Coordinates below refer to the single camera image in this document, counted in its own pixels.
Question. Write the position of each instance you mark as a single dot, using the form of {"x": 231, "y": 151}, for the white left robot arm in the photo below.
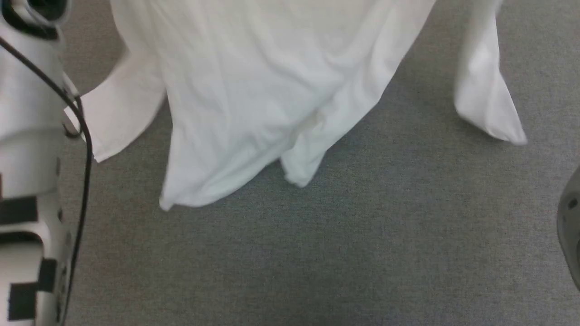
{"x": 27, "y": 136}

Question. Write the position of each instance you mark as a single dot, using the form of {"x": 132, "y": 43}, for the white garment with grey stitching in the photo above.
{"x": 263, "y": 90}

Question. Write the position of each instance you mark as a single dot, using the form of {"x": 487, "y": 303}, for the grey fabric sofa surface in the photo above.
{"x": 317, "y": 262}

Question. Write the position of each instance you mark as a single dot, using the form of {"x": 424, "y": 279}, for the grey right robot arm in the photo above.
{"x": 570, "y": 231}

